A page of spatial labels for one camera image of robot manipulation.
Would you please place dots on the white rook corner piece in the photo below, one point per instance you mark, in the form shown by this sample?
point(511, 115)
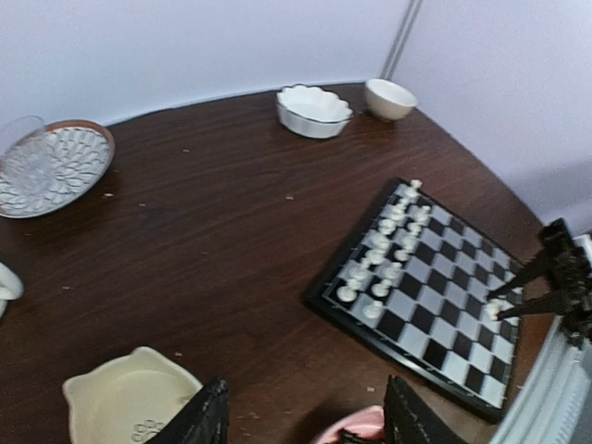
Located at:
point(348, 292)

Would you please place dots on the white queen piece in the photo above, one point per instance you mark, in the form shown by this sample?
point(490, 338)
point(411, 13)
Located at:
point(379, 241)

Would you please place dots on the white scalloped bowl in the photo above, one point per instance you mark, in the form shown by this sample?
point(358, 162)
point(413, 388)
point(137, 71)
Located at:
point(312, 112)

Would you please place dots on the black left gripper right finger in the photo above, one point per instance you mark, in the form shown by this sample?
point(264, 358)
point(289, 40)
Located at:
point(408, 419)

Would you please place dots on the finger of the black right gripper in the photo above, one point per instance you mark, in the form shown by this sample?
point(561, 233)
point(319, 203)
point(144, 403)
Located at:
point(535, 268)
point(550, 304)

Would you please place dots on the small cream bowl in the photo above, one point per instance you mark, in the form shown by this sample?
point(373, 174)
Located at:
point(388, 100)

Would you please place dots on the aluminium frame post right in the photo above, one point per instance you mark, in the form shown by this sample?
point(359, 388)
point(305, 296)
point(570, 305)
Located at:
point(400, 40)

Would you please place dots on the white chess piece tall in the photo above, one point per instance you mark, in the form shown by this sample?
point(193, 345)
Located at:
point(397, 213)
point(387, 225)

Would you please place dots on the clear glass tumbler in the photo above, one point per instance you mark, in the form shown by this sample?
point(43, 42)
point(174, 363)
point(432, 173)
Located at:
point(25, 155)

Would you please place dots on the black and white chessboard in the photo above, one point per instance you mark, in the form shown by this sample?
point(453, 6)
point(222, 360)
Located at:
point(434, 320)

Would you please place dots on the white knight piece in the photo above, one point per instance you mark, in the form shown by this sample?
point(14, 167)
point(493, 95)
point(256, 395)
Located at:
point(359, 271)

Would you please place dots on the white textured ceramic mug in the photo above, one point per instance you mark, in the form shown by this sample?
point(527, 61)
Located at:
point(11, 287)

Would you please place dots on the cream bowl with spout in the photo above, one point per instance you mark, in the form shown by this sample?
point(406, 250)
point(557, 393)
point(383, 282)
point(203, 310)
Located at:
point(129, 399)

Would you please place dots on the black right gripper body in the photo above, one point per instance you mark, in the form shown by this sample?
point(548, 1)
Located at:
point(569, 274)

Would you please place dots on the aluminium front rail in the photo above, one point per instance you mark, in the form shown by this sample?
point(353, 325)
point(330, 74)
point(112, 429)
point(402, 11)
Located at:
point(550, 403)

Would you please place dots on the patterned saucer plate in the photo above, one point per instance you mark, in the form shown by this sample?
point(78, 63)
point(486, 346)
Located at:
point(81, 151)

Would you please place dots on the pink bowl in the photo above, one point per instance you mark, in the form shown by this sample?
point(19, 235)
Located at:
point(366, 424)

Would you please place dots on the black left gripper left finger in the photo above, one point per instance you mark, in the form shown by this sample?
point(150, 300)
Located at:
point(203, 420)

